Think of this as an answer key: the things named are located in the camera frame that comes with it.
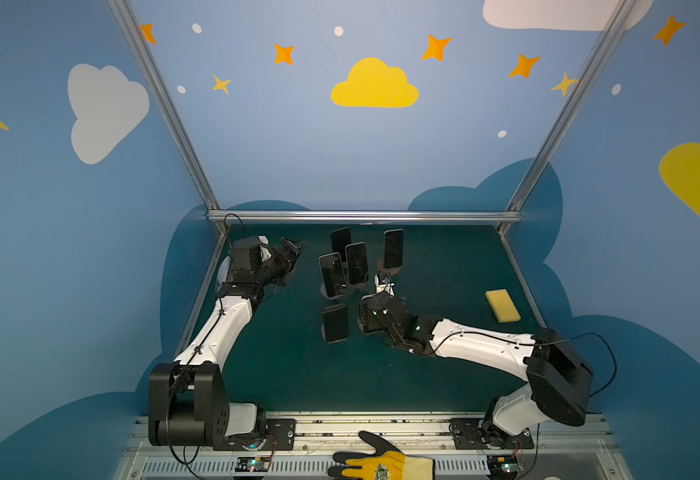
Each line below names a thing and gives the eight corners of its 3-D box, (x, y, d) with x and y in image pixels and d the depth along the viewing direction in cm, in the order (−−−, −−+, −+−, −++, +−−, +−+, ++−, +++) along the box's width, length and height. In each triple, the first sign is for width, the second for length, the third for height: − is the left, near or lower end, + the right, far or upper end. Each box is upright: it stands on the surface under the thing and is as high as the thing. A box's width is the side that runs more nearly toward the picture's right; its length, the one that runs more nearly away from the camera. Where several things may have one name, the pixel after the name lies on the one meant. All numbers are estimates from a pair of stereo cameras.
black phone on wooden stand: (381, 277, 108) (386, 248, 96) (380, 259, 114) (384, 229, 101) (400, 278, 109) (407, 248, 96) (398, 259, 114) (404, 229, 101)
